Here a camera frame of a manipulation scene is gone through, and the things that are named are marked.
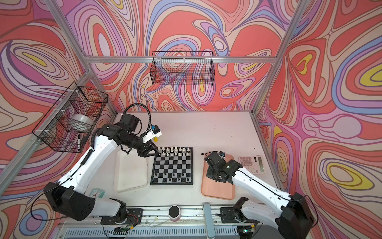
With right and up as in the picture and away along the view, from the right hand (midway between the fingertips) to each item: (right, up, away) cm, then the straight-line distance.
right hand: (213, 177), depth 80 cm
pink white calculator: (+26, +5, +8) cm, 28 cm away
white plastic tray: (-49, +1, +8) cm, 50 cm away
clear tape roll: (-66, +32, -7) cm, 73 cm away
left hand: (-29, +17, -7) cm, 35 cm away
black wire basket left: (-71, +29, -10) cm, 77 cm away
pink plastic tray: (-1, -7, +2) cm, 8 cm away
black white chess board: (-23, +4, +8) cm, 24 cm away
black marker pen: (-67, +20, -9) cm, 71 cm away
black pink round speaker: (-20, -14, -10) cm, 27 cm away
